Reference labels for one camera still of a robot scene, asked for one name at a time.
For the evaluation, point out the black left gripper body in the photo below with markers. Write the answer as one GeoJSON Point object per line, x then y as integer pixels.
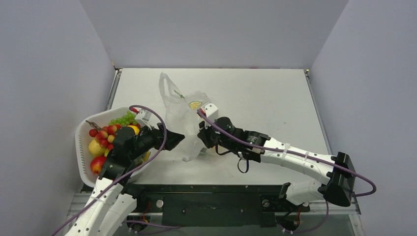
{"type": "Point", "coordinates": [146, 141]}

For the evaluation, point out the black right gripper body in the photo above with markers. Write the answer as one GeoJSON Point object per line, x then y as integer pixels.
{"type": "Point", "coordinates": [212, 135]}

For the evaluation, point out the red fake cherry bunch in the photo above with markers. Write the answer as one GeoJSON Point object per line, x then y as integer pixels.
{"type": "Point", "coordinates": [104, 135]}

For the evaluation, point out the clear printed plastic bag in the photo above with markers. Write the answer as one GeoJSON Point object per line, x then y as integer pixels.
{"type": "Point", "coordinates": [181, 116]}

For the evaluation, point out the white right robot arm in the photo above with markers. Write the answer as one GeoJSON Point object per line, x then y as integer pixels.
{"type": "Point", "coordinates": [332, 175]}

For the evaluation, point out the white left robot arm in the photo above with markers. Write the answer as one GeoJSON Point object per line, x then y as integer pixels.
{"type": "Point", "coordinates": [113, 197]}

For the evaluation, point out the green fake grapes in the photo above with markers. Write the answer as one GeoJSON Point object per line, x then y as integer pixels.
{"type": "Point", "coordinates": [128, 118]}

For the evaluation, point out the yellow fake lemon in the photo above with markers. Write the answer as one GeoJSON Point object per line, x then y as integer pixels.
{"type": "Point", "coordinates": [96, 149]}

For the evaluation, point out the white plastic basket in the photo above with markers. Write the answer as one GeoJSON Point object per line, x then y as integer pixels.
{"type": "Point", "coordinates": [82, 140]}

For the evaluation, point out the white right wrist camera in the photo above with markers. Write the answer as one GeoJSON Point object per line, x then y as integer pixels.
{"type": "Point", "coordinates": [210, 111]}

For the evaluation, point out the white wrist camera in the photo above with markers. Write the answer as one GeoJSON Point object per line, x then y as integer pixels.
{"type": "Point", "coordinates": [142, 118]}
{"type": "Point", "coordinates": [210, 111]}

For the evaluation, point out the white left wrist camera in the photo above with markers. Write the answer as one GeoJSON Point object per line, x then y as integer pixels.
{"type": "Point", "coordinates": [142, 118]}

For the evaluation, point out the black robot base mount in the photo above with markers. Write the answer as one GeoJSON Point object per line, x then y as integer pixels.
{"type": "Point", "coordinates": [214, 205]}

